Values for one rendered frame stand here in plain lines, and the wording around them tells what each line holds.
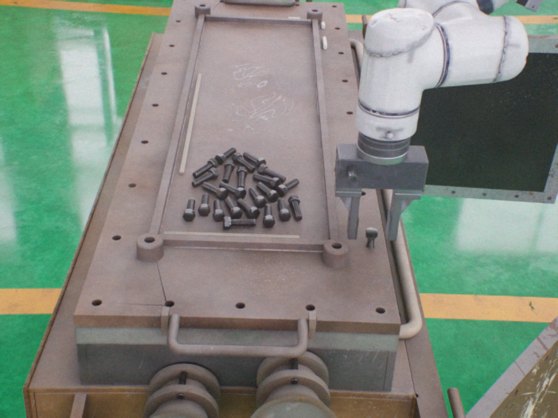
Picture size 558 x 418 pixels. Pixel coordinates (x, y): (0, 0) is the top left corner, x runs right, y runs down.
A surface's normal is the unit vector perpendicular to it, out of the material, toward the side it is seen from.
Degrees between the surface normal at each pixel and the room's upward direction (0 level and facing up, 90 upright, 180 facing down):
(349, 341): 90
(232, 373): 90
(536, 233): 0
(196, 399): 90
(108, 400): 90
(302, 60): 0
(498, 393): 0
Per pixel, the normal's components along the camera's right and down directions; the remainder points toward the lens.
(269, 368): 0.00, 0.55
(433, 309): 0.04, -0.83
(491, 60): 0.27, 0.52
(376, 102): -0.57, 0.42
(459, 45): 0.22, -0.18
